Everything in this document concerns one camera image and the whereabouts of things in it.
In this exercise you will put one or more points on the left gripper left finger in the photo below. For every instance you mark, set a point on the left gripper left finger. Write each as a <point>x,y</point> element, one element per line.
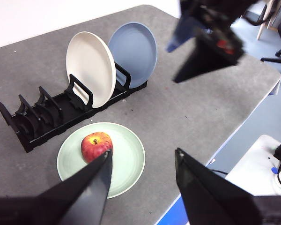
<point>84,197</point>

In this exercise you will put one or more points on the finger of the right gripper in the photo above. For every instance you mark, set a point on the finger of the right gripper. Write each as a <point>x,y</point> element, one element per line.
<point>208,61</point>
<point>182,32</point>

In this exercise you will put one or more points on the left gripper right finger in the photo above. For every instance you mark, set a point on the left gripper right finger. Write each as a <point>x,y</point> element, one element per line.
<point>206,197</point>

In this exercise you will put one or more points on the red apple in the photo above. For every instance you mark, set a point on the red apple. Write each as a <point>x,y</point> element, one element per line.
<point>93,147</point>

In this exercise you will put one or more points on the green plate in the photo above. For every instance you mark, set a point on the green plate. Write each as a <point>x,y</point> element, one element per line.
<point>126,159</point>

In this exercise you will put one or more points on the blue plate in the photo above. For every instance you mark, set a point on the blue plate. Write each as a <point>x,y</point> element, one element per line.
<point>135,51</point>

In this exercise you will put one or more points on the black plate rack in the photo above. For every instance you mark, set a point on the black plate rack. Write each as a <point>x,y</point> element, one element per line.
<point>44,136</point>

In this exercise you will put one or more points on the cream plate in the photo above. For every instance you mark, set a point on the cream plate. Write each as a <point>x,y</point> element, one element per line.
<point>89,65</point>

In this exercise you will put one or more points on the light wooden furniture leg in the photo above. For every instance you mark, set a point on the light wooden furniture leg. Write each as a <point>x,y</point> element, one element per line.
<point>263,28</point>

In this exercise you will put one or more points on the white side table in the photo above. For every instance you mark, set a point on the white side table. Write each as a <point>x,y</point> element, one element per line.
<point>253,168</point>

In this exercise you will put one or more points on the small blue sticker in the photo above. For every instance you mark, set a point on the small blue sticker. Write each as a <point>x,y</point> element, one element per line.
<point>274,170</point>

